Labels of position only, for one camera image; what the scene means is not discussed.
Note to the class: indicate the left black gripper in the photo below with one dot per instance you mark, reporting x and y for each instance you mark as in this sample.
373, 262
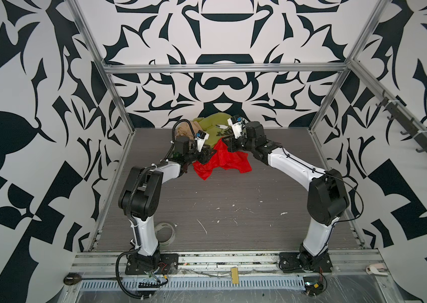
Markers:
204, 156

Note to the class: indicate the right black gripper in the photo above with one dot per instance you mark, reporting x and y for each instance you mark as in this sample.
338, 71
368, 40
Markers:
231, 144

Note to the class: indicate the red cloth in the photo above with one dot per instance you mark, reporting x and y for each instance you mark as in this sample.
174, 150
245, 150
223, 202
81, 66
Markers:
225, 160

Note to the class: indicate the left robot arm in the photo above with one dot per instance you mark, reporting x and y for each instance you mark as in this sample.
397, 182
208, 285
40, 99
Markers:
140, 196

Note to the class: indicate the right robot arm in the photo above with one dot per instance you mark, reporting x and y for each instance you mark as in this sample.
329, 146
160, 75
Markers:
327, 196

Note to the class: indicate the beige cloth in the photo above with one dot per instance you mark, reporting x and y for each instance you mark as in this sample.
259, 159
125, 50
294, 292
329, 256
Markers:
188, 129

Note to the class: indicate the green printed t-shirt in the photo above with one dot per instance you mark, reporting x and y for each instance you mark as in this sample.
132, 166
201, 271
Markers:
216, 125

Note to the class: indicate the clear tape roll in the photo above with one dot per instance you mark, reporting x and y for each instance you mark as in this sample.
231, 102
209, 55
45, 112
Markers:
166, 233

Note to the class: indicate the yellow tag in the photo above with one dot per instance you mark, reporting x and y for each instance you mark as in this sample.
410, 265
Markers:
235, 275

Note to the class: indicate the small circuit board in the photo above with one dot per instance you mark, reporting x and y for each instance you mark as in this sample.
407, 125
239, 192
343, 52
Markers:
315, 285

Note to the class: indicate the black round knob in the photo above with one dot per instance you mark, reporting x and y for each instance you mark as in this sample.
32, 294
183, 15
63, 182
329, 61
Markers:
72, 279

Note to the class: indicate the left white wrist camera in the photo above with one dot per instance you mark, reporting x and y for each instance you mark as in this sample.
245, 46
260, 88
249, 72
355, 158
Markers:
201, 137

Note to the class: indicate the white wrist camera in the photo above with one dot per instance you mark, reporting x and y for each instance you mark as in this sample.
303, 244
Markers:
201, 137
237, 124

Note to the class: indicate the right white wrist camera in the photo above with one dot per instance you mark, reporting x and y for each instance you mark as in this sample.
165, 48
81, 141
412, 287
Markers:
237, 124

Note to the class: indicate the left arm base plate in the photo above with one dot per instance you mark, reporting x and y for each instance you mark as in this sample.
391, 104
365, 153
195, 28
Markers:
159, 262

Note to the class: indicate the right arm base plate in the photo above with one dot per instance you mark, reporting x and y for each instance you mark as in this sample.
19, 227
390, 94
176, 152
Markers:
303, 262

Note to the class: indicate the white slotted cable duct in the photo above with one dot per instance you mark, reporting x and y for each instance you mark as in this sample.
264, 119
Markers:
202, 283

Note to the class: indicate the black wall hook rack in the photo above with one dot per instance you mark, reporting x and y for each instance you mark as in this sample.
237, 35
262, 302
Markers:
412, 127

